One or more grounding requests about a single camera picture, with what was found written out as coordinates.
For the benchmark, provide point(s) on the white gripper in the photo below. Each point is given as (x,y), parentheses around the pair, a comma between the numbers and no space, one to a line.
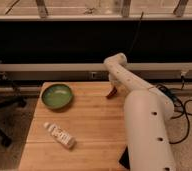
(114,82)

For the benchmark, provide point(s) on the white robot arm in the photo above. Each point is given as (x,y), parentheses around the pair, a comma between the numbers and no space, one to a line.
(146,109)

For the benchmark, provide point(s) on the green ceramic bowl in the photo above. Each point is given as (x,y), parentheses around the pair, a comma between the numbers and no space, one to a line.
(57,96)

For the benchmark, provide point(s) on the white plastic bottle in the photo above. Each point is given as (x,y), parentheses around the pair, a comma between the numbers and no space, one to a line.
(60,135)

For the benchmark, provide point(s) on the black smartphone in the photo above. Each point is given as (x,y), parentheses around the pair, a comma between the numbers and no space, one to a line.
(124,159)

